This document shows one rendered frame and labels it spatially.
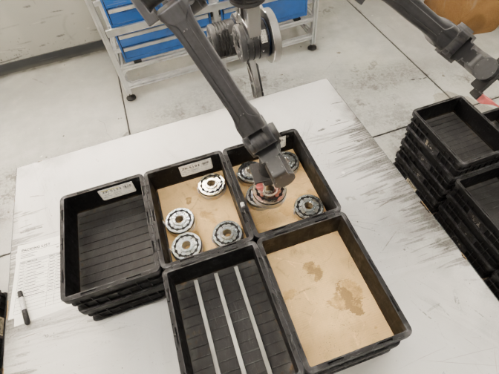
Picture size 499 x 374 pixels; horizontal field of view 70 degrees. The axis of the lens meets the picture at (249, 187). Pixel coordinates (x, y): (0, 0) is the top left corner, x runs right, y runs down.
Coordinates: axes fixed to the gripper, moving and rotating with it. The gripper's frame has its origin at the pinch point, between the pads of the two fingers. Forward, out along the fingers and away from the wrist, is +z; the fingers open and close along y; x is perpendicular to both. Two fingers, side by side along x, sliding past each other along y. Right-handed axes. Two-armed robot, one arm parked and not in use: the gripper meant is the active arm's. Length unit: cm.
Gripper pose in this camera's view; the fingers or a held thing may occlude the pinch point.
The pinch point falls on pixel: (269, 187)
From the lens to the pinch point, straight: 106.6
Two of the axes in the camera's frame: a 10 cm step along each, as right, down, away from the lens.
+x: -2.4, -8.1, 5.3
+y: 9.7, -2.3, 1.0
